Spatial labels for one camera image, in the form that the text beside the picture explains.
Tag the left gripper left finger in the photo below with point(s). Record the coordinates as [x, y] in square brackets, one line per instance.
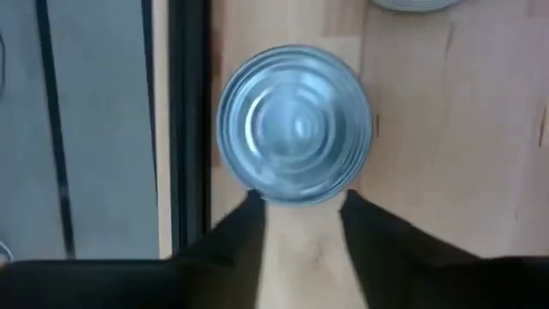
[206, 279]

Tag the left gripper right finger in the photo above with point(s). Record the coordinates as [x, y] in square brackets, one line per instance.
[429, 279]

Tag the black aluminium table frame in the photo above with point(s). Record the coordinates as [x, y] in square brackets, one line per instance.
[188, 129]

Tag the green label tuna can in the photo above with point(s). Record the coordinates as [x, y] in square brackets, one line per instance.
[293, 124]
[414, 4]

